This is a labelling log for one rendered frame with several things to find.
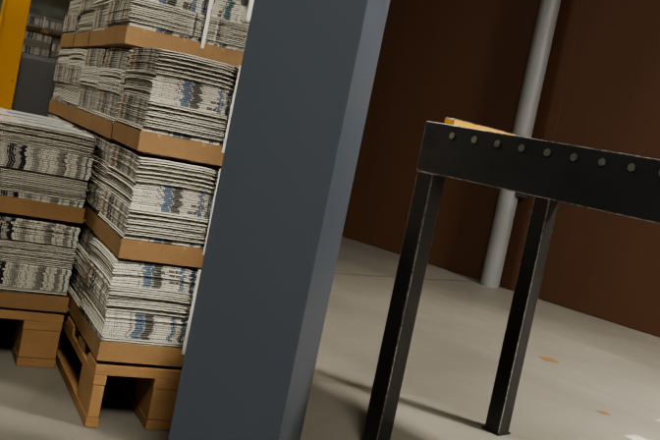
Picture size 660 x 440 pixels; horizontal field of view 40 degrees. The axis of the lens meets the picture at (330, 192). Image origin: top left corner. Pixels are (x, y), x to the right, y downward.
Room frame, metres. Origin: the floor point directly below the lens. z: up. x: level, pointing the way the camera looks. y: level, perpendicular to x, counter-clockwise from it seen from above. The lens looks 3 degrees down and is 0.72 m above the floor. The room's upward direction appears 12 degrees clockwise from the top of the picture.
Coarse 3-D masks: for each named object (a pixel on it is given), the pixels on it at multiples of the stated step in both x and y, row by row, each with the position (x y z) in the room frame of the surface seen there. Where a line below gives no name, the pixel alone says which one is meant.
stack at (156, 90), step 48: (144, 48) 2.03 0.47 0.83; (96, 96) 2.44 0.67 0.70; (144, 96) 1.95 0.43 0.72; (192, 96) 1.95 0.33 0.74; (96, 144) 2.34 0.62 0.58; (96, 192) 2.20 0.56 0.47; (144, 192) 1.92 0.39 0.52; (192, 192) 1.96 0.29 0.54; (96, 240) 2.11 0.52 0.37; (144, 240) 1.92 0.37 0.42; (192, 240) 1.97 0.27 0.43; (96, 288) 2.01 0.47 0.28; (144, 288) 1.93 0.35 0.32; (192, 288) 1.98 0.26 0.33; (144, 336) 1.94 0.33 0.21; (96, 384) 1.90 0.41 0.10; (144, 384) 2.02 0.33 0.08
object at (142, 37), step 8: (104, 32) 2.40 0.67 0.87; (112, 32) 2.29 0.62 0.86; (120, 32) 2.21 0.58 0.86; (128, 32) 2.15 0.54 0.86; (136, 32) 2.16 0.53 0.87; (144, 32) 2.17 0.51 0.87; (152, 32) 2.17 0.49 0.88; (160, 32) 2.18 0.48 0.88; (104, 40) 2.38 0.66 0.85; (112, 40) 2.28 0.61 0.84; (120, 40) 2.19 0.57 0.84; (128, 40) 2.15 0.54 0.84; (136, 40) 2.16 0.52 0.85; (144, 40) 2.17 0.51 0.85; (152, 40) 2.17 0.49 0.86; (160, 40) 2.18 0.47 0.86; (168, 40) 2.19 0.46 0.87; (176, 40) 2.20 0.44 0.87; (184, 40) 2.21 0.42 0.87; (160, 48) 2.18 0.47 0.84; (168, 48) 2.19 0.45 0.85; (176, 48) 2.20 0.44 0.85; (184, 48) 2.21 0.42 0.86
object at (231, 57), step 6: (216, 48) 2.24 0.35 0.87; (222, 48) 2.25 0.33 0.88; (216, 54) 2.24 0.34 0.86; (222, 54) 2.25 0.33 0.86; (228, 54) 2.26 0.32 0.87; (234, 54) 2.26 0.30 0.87; (240, 54) 2.27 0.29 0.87; (216, 60) 2.25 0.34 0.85; (222, 60) 2.25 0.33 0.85; (228, 60) 2.26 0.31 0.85; (234, 60) 2.26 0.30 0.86; (240, 60) 2.27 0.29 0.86
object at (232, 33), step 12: (228, 0) 2.25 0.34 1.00; (240, 0) 2.26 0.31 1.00; (228, 12) 2.25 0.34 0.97; (240, 12) 2.26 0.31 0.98; (228, 24) 2.25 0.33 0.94; (240, 24) 2.26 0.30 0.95; (216, 36) 2.24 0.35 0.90; (228, 36) 2.25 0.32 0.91; (240, 36) 2.27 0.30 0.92; (228, 48) 2.26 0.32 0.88; (240, 48) 2.27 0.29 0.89
